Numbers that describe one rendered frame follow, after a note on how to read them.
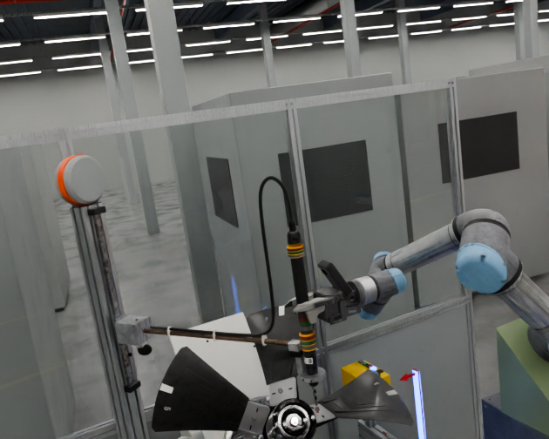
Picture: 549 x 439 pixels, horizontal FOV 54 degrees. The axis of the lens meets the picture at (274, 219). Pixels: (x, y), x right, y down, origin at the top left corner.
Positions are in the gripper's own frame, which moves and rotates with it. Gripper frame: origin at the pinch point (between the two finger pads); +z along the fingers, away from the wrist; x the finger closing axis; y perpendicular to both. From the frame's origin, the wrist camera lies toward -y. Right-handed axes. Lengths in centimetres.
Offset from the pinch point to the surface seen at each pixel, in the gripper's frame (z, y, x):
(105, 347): 42, 18, 57
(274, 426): 12.1, 27.7, -4.9
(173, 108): -101, -69, 406
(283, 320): -4.9, 10.9, 17.2
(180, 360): 28.6, 10.2, 11.8
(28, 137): 50, -52, 70
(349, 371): -35, 43, 32
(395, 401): -25.9, 35.1, -4.7
